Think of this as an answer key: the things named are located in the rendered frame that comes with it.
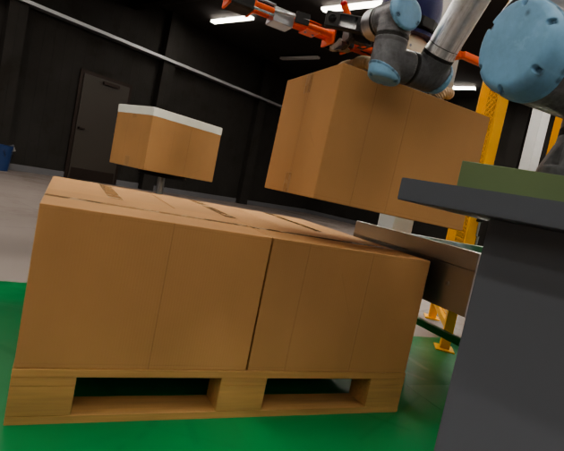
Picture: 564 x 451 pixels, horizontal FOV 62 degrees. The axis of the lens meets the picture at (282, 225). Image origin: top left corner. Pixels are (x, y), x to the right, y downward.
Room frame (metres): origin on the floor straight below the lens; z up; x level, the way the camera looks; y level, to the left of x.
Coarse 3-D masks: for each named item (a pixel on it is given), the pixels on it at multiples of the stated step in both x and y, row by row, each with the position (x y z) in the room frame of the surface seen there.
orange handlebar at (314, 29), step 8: (224, 0) 1.43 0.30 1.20; (264, 8) 1.44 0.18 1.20; (272, 8) 1.45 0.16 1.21; (264, 16) 1.49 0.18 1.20; (296, 24) 1.50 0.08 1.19; (312, 24) 1.51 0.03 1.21; (320, 24) 1.52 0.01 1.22; (304, 32) 1.53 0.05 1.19; (312, 32) 1.52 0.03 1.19; (320, 32) 1.53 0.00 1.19; (328, 32) 1.53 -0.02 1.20; (368, 48) 1.60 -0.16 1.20; (456, 56) 1.48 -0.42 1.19; (464, 56) 1.47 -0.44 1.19; (472, 56) 1.48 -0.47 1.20
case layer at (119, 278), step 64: (64, 192) 1.38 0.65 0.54; (128, 192) 1.86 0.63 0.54; (64, 256) 1.09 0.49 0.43; (128, 256) 1.15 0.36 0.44; (192, 256) 1.22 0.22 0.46; (256, 256) 1.30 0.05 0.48; (320, 256) 1.39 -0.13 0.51; (384, 256) 1.49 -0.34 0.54; (64, 320) 1.10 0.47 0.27; (128, 320) 1.17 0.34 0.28; (192, 320) 1.24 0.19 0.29; (256, 320) 1.33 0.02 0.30; (320, 320) 1.41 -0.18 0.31; (384, 320) 1.52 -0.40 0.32
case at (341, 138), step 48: (288, 96) 1.69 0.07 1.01; (336, 96) 1.37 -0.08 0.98; (384, 96) 1.44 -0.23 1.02; (432, 96) 1.52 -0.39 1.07; (288, 144) 1.61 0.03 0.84; (336, 144) 1.39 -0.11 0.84; (384, 144) 1.46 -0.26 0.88; (432, 144) 1.53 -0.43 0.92; (480, 144) 1.62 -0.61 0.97; (288, 192) 1.53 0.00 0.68; (336, 192) 1.40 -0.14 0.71; (384, 192) 1.47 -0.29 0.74
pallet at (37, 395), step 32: (32, 384) 1.08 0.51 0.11; (64, 384) 1.11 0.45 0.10; (224, 384) 1.29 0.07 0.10; (256, 384) 1.34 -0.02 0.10; (352, 384) 1.60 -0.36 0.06; (384, 384) 1.54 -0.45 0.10; (32, 416) 1.09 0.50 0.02; (64, 416) 1.12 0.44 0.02; (96, 416) 1.15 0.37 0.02; (128, 416) 1.18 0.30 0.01; (160, 416) 1.22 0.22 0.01; (192, 416) 1.26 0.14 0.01; (224, 416) 1.30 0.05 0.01; (256, 416) 1.35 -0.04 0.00
